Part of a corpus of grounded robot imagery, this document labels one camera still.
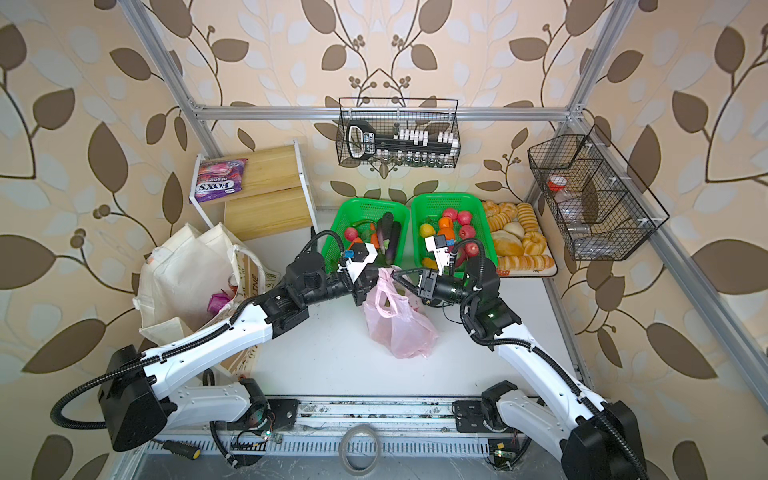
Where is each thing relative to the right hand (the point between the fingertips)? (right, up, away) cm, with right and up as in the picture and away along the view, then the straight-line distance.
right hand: (396, 280), depth 67 cm
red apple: (+26, +12, +39) cm, 48 cm away
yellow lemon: (+11, +12, +42) cm, 45 cm away
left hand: (-1, +3, -1) cm, 3 cm away
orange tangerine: (+19, +13, +42) cm, 48 cm away
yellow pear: (+11, +1, +30) cm, 32 cm away
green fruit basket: (+25, +17, +45) cm, 54 cm away
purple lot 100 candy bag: (-50, -8, +15) cm, 52 cm away
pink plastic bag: (0, -6, -7) cm, 10 cm away
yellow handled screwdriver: (-49, -39, +1) cm, 63 cm away
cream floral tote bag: (-57, -3, +17) cm, 60 cm away
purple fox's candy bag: (-49, +26, +14) cm, 57 cm away
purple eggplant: (-2, +12, +39) cm, 41 cm away
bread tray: (+52, -2, +34) cm, 63 cm away
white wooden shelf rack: (-43, +24, +38) cm, 62 cm away
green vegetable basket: (-12, +19, +49) cm, 54 cm away
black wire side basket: (+51, +17, +6) cm, 54 cm away
